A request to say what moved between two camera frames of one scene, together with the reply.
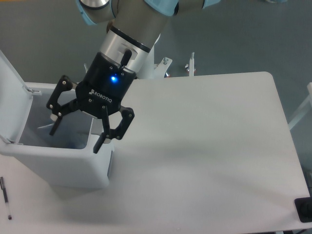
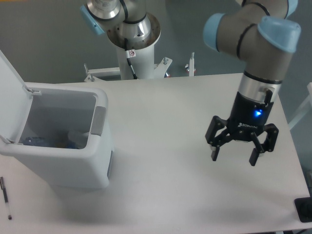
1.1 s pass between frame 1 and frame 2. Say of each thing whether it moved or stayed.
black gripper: moved
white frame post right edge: stayed
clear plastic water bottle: moved
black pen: stayed
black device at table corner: stayed
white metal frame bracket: stayed
